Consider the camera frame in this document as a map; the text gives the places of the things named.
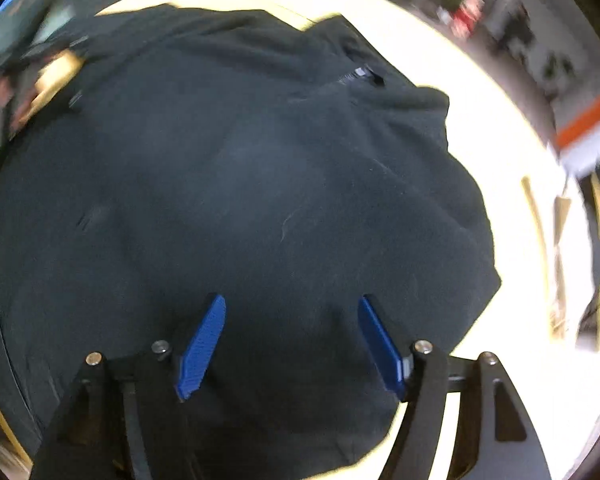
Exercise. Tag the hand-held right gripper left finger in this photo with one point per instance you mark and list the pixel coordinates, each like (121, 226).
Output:
(200, 350)

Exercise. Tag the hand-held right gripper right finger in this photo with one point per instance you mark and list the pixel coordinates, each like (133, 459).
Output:
(380, 350)

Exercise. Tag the black fleece garment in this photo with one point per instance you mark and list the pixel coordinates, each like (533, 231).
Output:
(255, 185)

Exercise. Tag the red printed box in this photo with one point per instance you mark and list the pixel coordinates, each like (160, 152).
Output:
(467, 12)

